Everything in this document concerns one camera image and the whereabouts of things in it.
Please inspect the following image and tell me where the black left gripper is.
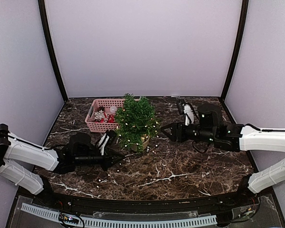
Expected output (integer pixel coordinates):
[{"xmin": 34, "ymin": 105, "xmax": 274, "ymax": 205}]
[{"xmin": 74, "ymin": 148, "xmax": 125, "ymax": 172}]

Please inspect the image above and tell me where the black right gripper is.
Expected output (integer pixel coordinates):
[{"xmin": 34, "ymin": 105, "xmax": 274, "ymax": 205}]
[{"xmin": 161, "ymin": 120, "xmax": 217, "ymax": 143}]

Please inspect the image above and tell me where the fairy light string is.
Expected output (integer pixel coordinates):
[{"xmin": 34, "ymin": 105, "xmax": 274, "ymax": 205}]
[{"xmin": 97, "ymin": 102, "xmax": 162, "ymax": 183}]

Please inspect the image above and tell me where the small green christmas tree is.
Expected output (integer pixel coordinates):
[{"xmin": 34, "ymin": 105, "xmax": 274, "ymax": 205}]
[{"xmin": 115, "ymin": 94, "xmax": 160, "ymax": 150}]

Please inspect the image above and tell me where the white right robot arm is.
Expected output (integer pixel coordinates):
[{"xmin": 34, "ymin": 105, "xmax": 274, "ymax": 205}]
[{"xmin": 161, "ymin": 102, "xmax": 285, "ymax": 206}]

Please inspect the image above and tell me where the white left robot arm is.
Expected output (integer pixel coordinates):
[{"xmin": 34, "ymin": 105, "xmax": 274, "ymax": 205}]
[{"xmin": 0, "ymin": 123, "xmax": 124, "ymax": 207}]

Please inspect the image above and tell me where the beige tree pot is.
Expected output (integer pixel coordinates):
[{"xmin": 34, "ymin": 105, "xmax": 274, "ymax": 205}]
[{"xmin": 131, "ymin": 135, "xmax": 150, "ymax": 152}]

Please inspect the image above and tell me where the pink plastic basket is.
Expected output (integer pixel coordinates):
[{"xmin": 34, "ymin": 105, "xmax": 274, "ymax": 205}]
[{"xmin": 85, "ymin": 98, "xmax": 124, "ymax": 133}]

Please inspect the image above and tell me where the white snowflake ornament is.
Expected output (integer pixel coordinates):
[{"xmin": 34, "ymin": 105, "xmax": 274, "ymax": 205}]
[{"xmin": 94, "ymin": 110, "xmax": 107, "ymax": 122}]

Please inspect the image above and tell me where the white ball ornament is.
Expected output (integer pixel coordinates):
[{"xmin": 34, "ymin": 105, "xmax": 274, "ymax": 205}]
[{"xmin": 109, "ymin": 105, "xmax": 118, "ymax": 114}]

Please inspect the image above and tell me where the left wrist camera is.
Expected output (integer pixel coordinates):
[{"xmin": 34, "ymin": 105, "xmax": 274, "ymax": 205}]
[{"xmin": 96, "ymin": 130, "xmax": 116, "ymax": 156}]

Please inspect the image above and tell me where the white slotted cable duct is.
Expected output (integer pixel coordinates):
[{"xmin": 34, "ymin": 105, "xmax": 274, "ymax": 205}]
[{"xmin": 20, "ymin": 203, "xmax": 218, "ymax": 228}]

